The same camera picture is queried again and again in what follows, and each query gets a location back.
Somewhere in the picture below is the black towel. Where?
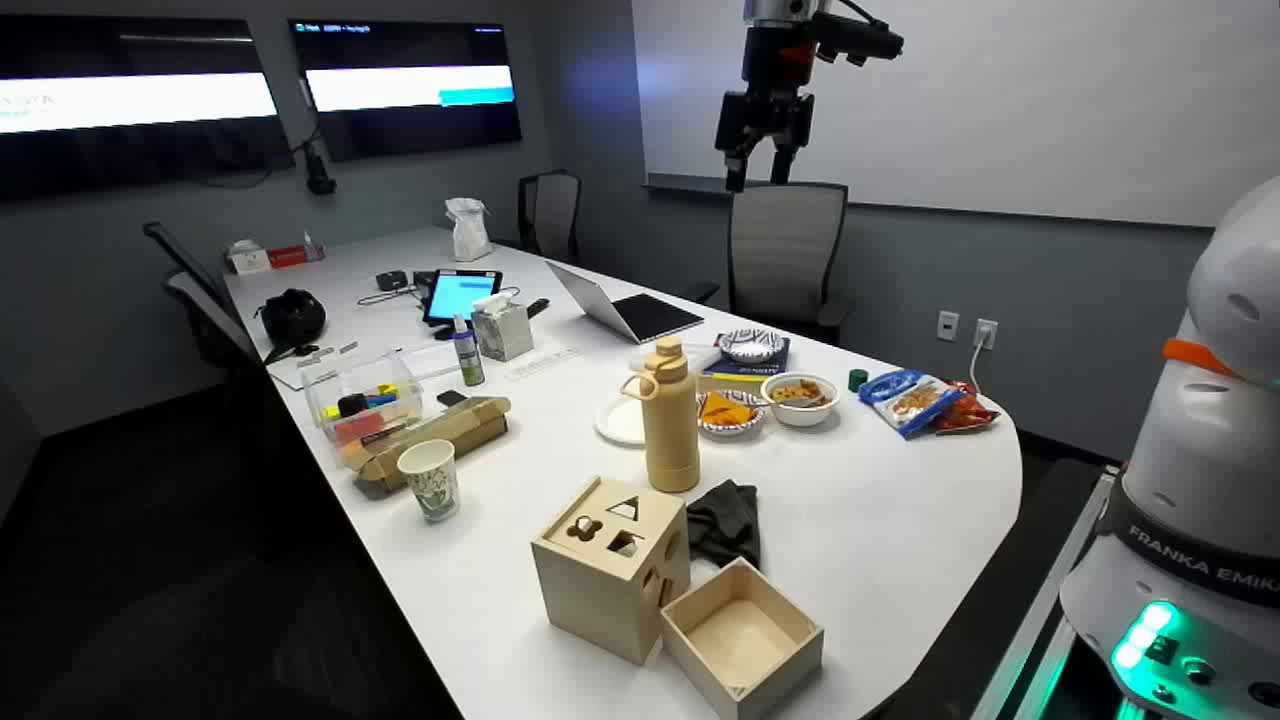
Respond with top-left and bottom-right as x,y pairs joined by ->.
684,475 -> 766,573

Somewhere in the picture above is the small green-labelled bottle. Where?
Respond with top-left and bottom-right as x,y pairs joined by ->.
453,320 -> 490,393

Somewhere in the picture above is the grey mesh office chair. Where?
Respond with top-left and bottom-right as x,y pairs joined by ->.
513,167 -> 589,265
701,178 -> 852,344

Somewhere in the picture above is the black laptop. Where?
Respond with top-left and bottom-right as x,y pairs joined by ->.
546,256 -> 710,346

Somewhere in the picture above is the empty blue patterned paper bowl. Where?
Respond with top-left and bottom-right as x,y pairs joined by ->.
712,324 -> 792,373

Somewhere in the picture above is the blue artificial intelligence book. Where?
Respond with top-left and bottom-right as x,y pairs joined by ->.
701,331 -> 797,393

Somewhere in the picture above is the white whiteboard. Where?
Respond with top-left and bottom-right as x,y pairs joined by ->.
629,0 -> 1280,230

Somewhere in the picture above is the white bowl with crackers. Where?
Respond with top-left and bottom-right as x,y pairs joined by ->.
756,366 -> 843,433

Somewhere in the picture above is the patterned bowl with orange chips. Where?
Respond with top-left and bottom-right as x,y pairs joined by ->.
694,383 -> 772,444

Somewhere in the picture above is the white plastic bag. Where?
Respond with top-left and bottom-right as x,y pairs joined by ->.
439,190 -> 495,266

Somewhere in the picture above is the blue snack bag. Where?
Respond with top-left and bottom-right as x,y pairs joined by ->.
857,363 -> 966,444

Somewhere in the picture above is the white carton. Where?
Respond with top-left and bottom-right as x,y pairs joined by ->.
469,290 -> 539,363

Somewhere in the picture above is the white paper plate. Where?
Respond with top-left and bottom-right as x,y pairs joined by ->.
592,394 -> 652,451

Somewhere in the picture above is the tablet with lit screen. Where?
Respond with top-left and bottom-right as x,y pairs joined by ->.
422,265 -> 509,331

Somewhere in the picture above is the red snack bag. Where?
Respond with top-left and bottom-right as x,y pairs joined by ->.
927,381 -> 1004,438

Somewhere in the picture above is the brown cardboard package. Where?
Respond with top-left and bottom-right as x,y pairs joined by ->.
350,393 -> 518,499

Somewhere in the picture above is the wooden shape sorter box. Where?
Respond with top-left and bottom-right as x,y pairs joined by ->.
528,475 -> 698,669

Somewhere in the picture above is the clear plastic marker container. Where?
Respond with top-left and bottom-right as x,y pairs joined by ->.
301,346 -> 430,451

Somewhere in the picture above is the patterned paper cup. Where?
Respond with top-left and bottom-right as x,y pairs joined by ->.
397,434 -> 463,523

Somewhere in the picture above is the black bag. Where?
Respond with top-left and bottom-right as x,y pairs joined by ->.
256,284 -> 331,363

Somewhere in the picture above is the open wooden box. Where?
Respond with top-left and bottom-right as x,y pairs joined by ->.
656,554 -> 829,720

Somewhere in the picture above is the small white box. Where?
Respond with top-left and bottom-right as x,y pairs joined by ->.
224,237 -> 275,280

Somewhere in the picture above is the robot mounting stand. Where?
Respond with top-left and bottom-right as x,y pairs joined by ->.
968,458 -> 1133,720

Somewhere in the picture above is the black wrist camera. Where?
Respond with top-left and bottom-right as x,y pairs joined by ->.
812,2 -> 907,69

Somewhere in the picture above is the beige bottle with handle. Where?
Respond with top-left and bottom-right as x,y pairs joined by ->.
619,334 -> 706,499

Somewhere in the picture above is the white power cable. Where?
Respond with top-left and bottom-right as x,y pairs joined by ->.
959,331 -> 1001,403

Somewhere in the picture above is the wall monitor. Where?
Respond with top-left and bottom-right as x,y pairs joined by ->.
287,15 -> 528,164
0,10 -> 293,207

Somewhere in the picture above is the black conference camera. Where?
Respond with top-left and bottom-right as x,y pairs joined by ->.
296,130 -> 341,200

